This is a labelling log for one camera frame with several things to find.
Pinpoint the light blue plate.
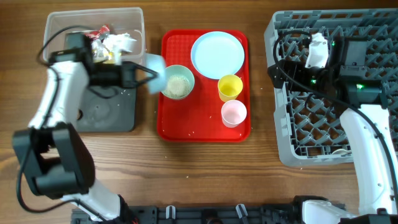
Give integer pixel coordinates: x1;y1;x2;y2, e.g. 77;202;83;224
190;31;245;80

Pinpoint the pink plastic cup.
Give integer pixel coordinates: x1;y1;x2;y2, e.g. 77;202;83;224
221;100;248;128

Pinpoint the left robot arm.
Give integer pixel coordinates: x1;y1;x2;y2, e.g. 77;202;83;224
12;31;166;223

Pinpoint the brown food scrap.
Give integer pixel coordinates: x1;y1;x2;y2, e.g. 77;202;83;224
77;110;83;120

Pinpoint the red snack wrapper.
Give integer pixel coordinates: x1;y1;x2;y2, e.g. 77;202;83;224
84;24;111;40

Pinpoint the white paper napkin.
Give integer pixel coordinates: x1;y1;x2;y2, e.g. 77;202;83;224
91;33;137;53

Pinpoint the yellow plastic cup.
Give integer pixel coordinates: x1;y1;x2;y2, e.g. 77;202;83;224
218;75;243;102

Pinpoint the clear plastic waste bin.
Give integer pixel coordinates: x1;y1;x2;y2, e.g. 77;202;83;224
42;7;146;65

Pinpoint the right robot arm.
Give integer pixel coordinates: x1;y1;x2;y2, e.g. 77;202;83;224
267;32;397;223

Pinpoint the grey dishwasher rack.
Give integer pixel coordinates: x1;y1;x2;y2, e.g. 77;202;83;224
264;8;397;167

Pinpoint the black waste tray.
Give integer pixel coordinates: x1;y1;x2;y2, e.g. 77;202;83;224
76;86;136;133

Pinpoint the light blue bowl with food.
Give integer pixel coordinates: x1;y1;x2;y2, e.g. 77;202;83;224
146;54;167;94

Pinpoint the yellow snack wrapper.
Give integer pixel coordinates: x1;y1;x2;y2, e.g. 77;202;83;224
93;47;122;65

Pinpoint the spoon in rack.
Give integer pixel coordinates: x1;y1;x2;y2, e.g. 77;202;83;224
331;149;351;156

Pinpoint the red serving tray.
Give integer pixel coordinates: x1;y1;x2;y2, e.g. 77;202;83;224
157;29;251;142

